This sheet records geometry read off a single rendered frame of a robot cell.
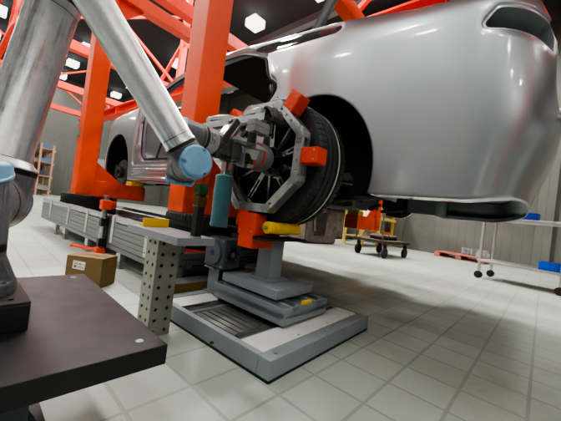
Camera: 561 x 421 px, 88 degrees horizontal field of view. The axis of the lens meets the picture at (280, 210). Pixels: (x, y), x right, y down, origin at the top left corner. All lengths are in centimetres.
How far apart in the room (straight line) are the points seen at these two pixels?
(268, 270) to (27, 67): 119
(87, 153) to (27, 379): 303
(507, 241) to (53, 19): 929
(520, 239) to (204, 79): 862
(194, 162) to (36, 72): 43
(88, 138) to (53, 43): 256
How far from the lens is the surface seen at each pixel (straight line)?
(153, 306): 138
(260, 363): 115
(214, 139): 104
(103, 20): 91
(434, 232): 969
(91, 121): 356
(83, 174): 350
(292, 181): 129
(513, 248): 941
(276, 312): 138
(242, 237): 146
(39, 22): 103
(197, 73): 186
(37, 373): 62
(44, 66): 100
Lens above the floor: 58
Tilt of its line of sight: 1 degrees up
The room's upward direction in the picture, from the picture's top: 7 degrees clockwise
